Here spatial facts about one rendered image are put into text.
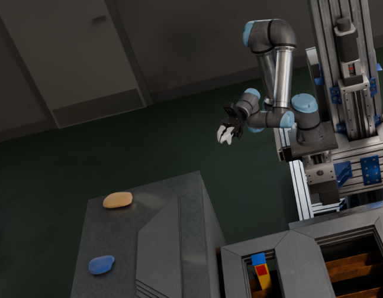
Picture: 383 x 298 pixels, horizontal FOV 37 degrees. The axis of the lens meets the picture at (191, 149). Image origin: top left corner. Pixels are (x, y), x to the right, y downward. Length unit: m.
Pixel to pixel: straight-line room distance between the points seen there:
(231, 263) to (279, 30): 1.05
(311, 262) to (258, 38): 1.00
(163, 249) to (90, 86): 3.57
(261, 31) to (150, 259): 1.11
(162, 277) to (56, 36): 3.70
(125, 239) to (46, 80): 3.50
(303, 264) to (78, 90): 3.88
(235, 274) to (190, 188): 0.49
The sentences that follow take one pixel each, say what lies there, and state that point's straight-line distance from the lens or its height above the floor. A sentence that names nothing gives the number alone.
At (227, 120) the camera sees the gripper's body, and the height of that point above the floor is 1.46.
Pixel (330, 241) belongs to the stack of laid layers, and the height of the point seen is 0.83.
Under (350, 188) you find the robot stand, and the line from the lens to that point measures 3.02.
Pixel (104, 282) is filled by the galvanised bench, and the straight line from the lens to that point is 2.50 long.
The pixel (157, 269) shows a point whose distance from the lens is 2.39.
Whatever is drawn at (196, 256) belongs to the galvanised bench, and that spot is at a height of 1.05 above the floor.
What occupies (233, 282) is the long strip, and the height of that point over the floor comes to 0.87.
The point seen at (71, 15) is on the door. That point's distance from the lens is 5.55.
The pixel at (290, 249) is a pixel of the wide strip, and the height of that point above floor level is 0.87.
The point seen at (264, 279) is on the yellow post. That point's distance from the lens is 2.60.
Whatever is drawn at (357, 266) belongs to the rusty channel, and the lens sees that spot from 2.70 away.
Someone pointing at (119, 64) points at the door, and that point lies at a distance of 5.67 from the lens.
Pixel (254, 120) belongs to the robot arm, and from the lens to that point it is 2.52.
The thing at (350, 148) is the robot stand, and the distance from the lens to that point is 2.90.
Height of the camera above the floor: 2.69
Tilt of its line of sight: 33 degrees down
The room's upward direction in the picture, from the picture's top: 20 degrees counter-clockwise
